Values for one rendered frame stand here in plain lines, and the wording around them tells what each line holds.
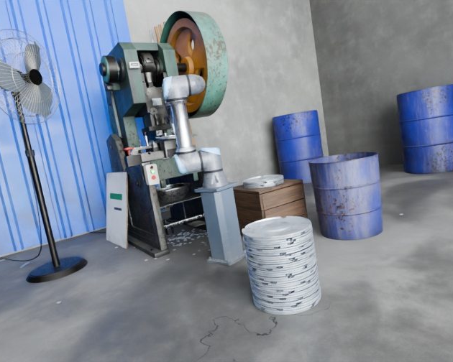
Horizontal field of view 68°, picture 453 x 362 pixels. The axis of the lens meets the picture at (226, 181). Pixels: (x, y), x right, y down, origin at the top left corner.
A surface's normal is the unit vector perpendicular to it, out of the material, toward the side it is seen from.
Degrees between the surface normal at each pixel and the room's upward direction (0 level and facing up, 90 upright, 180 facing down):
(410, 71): 90
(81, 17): 90
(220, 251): 90
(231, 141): 90
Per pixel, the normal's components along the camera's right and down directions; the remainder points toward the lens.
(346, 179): -0.23, 0.20
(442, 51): -0.82, 0.21
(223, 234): 0.07, 0.11
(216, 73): 0.58, 0.34
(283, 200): 0.50, 0.03
